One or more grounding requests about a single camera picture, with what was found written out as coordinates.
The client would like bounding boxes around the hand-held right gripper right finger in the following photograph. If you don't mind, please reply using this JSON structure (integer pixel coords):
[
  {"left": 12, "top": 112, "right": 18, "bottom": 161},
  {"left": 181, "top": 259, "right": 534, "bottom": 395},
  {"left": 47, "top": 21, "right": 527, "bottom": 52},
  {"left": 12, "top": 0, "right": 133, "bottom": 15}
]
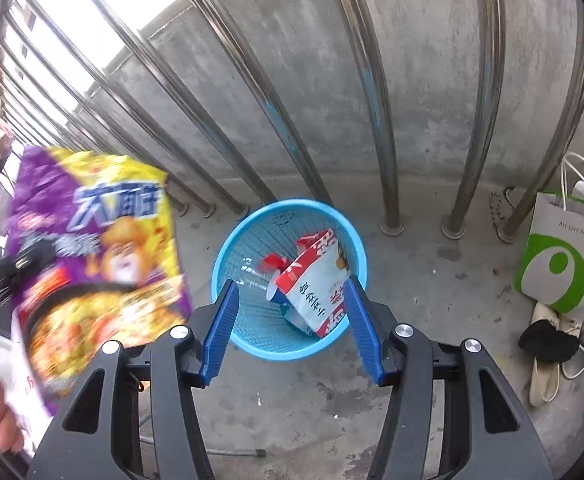
[{"left": 343, "top": 276, "right": 555, "bottom": 480}]

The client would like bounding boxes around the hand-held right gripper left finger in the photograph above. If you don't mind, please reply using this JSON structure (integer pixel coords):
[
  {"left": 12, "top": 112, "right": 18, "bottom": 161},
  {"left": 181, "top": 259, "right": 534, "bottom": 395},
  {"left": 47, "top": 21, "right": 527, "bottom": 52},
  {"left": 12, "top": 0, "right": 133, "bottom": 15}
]
[{"left": 27, "top": 280, "right": 240, "bottom": 480}]

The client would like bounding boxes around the blue plastic basket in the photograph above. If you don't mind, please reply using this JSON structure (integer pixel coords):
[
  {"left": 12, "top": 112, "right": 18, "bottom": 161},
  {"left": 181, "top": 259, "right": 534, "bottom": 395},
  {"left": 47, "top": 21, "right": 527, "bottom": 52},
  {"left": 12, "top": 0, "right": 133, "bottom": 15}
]
[{"left": 211, "top": 199, "right": 369, "bottom": 361}]

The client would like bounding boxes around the red snack bag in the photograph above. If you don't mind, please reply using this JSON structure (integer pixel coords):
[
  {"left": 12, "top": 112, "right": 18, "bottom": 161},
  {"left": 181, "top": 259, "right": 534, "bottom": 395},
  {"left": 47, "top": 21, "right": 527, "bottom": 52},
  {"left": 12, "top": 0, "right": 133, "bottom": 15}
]
[{"left": 263, "top": 229, "right": 351, "bottom": 338}]

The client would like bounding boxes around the clear plastic cup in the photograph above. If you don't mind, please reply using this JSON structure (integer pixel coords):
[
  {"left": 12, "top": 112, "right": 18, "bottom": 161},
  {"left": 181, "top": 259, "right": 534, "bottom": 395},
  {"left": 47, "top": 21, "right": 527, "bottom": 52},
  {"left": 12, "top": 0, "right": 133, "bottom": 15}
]
[{"left": 232, "top": 255, "right": 283, "bottom": 301}]

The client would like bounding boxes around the purple yellow noodle packet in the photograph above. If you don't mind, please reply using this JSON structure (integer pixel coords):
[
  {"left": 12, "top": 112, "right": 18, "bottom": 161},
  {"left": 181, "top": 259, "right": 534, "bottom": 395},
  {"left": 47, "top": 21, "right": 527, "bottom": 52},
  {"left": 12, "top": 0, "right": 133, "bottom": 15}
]
[{"left": 4, "top": 145, "right": 193, "bottom": 416}]

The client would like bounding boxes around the black sock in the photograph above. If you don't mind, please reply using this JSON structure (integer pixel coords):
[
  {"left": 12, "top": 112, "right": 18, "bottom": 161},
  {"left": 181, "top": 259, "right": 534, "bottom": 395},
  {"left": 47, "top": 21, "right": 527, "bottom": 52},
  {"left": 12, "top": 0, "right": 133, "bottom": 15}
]
[{"left": 518, "top": 320, "right": 580, "bottom": 363}]

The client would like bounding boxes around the white flat shoe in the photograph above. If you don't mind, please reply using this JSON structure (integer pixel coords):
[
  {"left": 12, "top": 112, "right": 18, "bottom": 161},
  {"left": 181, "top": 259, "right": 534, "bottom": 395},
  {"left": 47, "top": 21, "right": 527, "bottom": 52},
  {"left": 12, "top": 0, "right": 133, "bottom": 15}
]
[{"left": 528, "top": 302, "right": 580, "bottom": 408}]

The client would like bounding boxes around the metal balcony railing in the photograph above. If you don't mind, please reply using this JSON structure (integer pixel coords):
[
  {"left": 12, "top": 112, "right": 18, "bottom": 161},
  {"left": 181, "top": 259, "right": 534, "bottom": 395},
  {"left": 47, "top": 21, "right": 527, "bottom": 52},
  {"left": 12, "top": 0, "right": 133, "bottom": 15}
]
[{"left": 0, "top": 0, "right": 584, "bottom": 243}]

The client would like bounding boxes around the white green paper bag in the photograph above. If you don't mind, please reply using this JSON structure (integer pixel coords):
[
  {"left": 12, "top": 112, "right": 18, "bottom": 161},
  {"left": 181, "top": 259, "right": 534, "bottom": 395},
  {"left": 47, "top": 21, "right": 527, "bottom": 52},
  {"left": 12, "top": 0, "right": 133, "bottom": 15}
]
[{"left": 513, "top": 152, "right": 584, "bottom": 321}]

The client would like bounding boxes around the metal chain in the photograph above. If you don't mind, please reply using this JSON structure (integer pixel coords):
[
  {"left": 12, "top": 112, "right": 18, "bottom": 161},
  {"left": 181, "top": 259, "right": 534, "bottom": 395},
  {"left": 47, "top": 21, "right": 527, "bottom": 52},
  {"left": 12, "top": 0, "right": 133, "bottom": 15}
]
[{"left": 489, "top": 187, "right": 518, "bottom": 233}]

